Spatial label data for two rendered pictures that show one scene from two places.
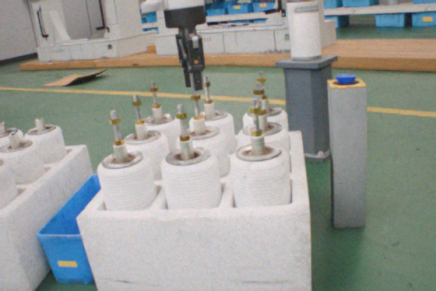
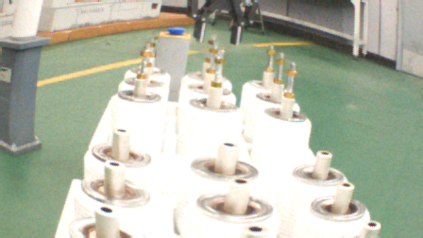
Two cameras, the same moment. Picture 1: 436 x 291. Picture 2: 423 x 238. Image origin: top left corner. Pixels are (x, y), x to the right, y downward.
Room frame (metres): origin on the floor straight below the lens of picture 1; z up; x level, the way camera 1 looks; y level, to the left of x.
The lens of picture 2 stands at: (1.05, 1.07, 0.46)
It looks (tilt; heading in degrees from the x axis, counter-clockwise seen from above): 14 degrees down; 255
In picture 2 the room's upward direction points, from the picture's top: 8 degrees clockwise
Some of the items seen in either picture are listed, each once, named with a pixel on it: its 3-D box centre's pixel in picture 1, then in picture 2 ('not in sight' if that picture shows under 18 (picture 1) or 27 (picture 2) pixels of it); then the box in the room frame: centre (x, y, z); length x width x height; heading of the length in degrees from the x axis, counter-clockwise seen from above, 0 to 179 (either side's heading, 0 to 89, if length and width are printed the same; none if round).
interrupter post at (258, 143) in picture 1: (258, 145); (267, 79); (0.64, -0.06, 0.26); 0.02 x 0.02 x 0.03
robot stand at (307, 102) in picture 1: (310, 106); (16, 93); (1.24, -0.29, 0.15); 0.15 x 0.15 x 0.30; 51
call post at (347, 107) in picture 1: (347, 156); (163, 102); (0.80, -0.27, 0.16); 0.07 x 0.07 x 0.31; 80
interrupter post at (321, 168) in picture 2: not in sight; (322, 166); (0.74, 0.47, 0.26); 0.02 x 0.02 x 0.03
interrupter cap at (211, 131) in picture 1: (200, 133); (209, 90); (0.78, 0.03, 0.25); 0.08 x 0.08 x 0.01
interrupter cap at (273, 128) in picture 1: (261, 129); (207, 77); (0.76, -0.08, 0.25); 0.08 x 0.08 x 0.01
